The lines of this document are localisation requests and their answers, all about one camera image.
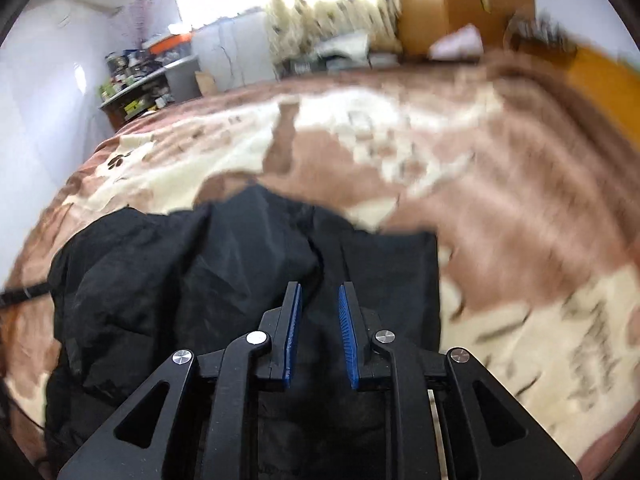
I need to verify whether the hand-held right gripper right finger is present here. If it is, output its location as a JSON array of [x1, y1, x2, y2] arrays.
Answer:
[[339, 282, 583, 480]]

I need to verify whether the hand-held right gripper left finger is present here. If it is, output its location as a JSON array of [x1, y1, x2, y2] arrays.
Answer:
[[57, 282, 303, 480]]

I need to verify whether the black puffer jacket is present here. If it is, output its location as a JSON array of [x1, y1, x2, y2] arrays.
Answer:
[[44, 185, 441, 480]]

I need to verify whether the pile of light clothes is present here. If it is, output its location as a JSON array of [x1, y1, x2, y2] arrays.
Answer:
[[312, 30, 373, 58]]

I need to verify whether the brown printed plush blanket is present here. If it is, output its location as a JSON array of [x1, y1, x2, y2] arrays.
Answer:
[[0, 55, 640, 480]]

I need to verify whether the cardboard piece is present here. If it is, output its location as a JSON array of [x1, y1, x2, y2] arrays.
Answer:
[[195, 70, 219, 96]]

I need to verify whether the cluttered wooden shelf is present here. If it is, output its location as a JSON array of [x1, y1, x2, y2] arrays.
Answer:
[[97, 50, 201, 131]]

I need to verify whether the white pillow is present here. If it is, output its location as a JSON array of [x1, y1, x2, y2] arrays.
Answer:
[[430, 25, 483, 58]]

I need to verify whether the orange box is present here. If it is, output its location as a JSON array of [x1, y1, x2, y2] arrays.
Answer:
[[150, 32, 193, 53]]

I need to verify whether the heart print curtain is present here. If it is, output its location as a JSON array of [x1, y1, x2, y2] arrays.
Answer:
[[267, 0, 401, 56]]

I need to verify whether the power strip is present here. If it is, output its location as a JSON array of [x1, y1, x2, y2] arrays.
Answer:
[[510, 12, 576, 53]]

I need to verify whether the wooden headboard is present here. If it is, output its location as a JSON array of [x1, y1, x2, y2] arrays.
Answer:
[[565, 45, 640, 126]]

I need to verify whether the black cable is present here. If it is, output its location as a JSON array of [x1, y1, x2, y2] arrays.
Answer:
[[0, 282, 52, 308]]

